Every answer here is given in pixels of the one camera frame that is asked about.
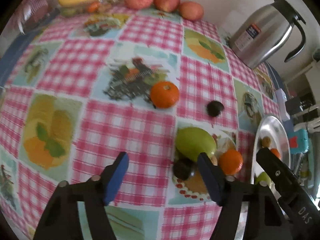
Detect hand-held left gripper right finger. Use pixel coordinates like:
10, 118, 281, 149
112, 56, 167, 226
197, 152, 292, 240

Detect white plastic chair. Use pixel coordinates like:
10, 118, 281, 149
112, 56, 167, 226
294, 120, 320, 134

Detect teal box with red label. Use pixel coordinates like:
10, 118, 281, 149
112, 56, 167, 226
287, 127, 313, 155

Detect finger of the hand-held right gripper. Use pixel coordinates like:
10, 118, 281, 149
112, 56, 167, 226
256, 147, 305, 201

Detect round stainless steel plate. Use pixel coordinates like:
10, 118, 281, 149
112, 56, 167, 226
251, 114, 291, 200

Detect glass bowl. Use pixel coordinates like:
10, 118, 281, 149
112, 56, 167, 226
60, 0, 120, 17

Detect dark purple plum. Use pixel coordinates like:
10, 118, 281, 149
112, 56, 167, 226
173, 158, 197, 181
206, 101, 224, 117

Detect white wooden frame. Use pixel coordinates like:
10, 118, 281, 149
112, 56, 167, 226
282, 55, 320, 85

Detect pink plaid tablecloth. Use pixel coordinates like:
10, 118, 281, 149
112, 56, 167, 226
0, 5, 288, 240

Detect white power strip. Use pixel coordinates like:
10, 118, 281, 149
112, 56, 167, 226
276, 89, 290, 122

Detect clear ribbed plastic container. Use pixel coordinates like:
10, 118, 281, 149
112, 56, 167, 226
19, 0, 59, 34

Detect black charger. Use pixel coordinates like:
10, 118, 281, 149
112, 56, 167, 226
286, 96, 313, 114

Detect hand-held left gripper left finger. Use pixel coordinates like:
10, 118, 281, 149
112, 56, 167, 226
34, 151, 130, 240

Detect green apple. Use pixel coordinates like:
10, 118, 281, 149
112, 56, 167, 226
254, 172, 272, 185
174, 127, 217, 162

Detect stainless steel thermos jug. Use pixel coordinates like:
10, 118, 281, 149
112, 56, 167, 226
229, 0, 307, 69

